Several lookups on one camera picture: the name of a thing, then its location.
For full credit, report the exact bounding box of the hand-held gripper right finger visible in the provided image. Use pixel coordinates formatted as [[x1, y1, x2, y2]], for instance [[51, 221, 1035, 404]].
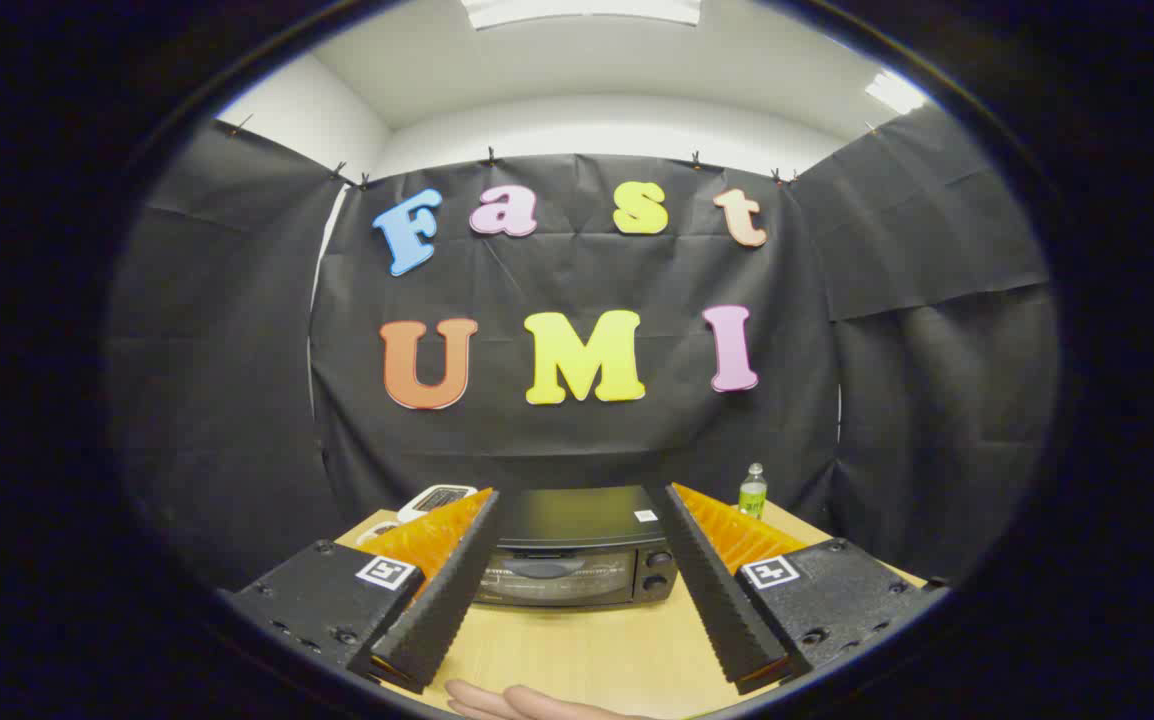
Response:
[[643, 483, 950, 696]]

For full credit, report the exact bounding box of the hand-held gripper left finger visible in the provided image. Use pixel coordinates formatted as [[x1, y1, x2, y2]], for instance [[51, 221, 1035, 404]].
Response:
[[222, 487, 501, 695]]

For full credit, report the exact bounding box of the black toaster oven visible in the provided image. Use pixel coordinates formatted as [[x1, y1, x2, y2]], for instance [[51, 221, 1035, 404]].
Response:
[[472, 485, 683, 609]]

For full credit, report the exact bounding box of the white electronic device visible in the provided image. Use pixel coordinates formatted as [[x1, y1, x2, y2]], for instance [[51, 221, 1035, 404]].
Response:
[[397, 484, 478, 523]]

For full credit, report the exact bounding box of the green drink bottle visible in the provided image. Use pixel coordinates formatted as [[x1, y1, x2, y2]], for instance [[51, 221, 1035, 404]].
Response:
[[738, 462, 769, 521]]

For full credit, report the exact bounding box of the small ceiling light panel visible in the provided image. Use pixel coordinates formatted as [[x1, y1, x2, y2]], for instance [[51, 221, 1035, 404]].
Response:
[[865, 70, 928, 114]]

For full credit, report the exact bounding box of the long ceiling light panel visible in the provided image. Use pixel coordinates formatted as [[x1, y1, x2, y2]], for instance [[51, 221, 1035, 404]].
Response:
[[462, 0, 703, 29]]

